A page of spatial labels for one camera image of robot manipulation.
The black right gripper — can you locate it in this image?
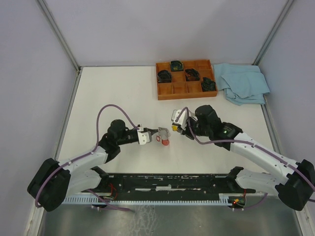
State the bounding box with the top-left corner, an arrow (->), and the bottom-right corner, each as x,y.
177,117 -> 211,140

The metal key organizer red handle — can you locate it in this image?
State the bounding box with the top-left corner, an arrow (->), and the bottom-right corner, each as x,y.
156,127 -> 170,146

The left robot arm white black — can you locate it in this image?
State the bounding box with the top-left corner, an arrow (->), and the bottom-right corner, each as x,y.
27,119 -> 158,211

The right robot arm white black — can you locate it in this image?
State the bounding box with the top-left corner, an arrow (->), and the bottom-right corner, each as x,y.
171,105 -> 315,211

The wooden compartment tray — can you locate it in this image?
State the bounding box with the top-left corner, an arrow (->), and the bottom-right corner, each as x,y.
156,59 -> 218,100

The dark rolled cloth green pattern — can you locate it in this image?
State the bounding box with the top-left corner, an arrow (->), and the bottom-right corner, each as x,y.
201,77 -> 217,92

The dark rolled cloth grey pattern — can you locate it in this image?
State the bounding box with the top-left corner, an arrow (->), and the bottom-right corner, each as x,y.
157,70 -> 172,83

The dark rolled cloth orange pattern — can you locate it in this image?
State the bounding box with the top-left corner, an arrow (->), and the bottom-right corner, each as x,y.
185,68 -> 200,82

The dark rolled cloth yellow pattern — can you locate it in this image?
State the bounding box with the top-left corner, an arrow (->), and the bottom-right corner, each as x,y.
170,60 -> 184,72

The light blue cloth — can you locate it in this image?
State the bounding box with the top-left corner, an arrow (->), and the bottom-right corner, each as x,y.
213,63 -> 270,106

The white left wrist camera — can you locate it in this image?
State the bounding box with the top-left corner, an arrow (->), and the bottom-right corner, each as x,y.
137,131 -> 152,145

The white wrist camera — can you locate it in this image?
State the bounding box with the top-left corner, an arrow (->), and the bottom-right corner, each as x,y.
171,109 -> 189,127
137,131 -> 152,145

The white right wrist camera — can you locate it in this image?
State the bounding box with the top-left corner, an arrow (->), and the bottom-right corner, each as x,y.
171,109 -> 189,127

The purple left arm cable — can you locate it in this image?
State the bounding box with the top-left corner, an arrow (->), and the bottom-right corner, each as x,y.
35,104 -> 141,208

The light blue cable duct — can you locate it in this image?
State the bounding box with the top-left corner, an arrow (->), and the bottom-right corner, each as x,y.
63,194 -> 232,206

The aluminium frame post right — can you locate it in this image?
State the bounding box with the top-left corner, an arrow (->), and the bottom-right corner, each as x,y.
252,0 -> 296,66

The aluminium frame post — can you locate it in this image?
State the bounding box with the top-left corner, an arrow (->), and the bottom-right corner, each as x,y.
252,0 -> 296,66
36,0 -> 82,72

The aluminium frame post left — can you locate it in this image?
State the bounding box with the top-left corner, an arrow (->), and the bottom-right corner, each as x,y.
36,0 -> 82,72

